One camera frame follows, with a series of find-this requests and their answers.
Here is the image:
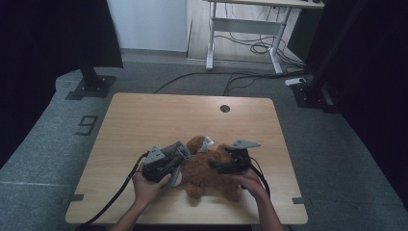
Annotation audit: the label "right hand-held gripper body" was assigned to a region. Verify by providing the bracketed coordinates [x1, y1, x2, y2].
[224, 139, 262, 176]

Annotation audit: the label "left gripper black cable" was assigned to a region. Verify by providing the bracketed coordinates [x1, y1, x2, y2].
[76, 151, 151, 231]

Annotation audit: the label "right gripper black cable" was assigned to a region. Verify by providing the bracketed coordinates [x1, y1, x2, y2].
[248, 157, 272, 200]

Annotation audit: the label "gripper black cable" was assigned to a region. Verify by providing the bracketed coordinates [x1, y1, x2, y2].
[248, 157, 272, 200]
[76, 151, 151, 231]

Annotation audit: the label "white power strip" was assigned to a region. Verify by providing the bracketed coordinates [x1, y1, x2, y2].
[284, 76, 307, 87]

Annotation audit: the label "long black floor cable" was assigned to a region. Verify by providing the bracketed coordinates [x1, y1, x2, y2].
[153, 70, 306, 94]

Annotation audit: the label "person's left hand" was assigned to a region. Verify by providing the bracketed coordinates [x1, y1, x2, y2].
[132, 171, 172, 206]

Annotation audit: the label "black curtain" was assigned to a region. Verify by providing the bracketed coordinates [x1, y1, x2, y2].
[0, 0, 124, 167]
[304, 0, 408, 206]

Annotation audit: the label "white desk frame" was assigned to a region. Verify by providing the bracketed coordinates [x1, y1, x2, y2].
[205, 0, 325, 75]

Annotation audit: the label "black stand base left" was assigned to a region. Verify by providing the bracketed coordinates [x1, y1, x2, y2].
[65, 59, 117, 100]

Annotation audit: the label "brown plush teddy bear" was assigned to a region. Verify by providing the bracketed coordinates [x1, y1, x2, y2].
[179, 135, 244, 202]

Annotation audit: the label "tall black slanted stand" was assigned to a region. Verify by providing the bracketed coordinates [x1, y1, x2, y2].
[292, 0, 370, 114]

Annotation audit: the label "person's right hand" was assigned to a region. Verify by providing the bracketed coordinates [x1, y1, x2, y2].
[235, 167, 268, 201]

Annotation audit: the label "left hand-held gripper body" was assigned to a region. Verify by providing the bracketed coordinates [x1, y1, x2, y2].
[141, 145, 174, 184]

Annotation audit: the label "tangled black floor cables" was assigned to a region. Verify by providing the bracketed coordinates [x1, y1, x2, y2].
[214, 32, 306, 70]

